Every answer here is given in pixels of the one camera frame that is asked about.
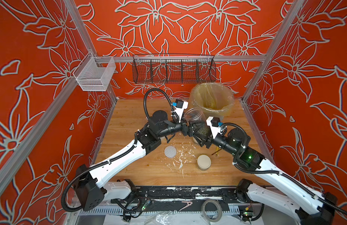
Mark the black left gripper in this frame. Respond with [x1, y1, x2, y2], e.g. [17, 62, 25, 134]
[157, 111, 204, 139]

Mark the clear glass jar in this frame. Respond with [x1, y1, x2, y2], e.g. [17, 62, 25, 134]
[184, 108, 206, 122]

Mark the glass jar patterned lid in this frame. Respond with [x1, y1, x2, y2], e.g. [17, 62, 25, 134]
[195, 130, 211, 137]

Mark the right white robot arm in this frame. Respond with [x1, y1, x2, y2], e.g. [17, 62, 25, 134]
[188, 117, 337, 225]

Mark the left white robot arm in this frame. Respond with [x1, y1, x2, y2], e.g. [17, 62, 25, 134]
[72, 110, 202, 211]

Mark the glass jar beige lid front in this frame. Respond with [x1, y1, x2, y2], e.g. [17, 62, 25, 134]
[197, 154, 212, 171]

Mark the translucent ribbed trash bin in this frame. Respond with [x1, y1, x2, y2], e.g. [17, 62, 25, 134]
[203, 111, 225, 122]

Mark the clear tape roll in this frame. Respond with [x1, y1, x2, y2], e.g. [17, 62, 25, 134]
[201, 199, 223, 225]

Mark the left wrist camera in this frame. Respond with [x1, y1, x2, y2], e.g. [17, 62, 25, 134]
[171, 99, 188, 122]

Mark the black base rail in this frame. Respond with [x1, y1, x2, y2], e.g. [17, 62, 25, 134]
[110, 185, 261, 204]

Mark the black wire wall basket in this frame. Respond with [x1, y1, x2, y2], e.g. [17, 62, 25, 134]
[132, 53, 218, 84]

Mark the clear plastic wall basket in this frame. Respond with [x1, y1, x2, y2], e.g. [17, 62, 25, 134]
[73, 51, 116, 92]

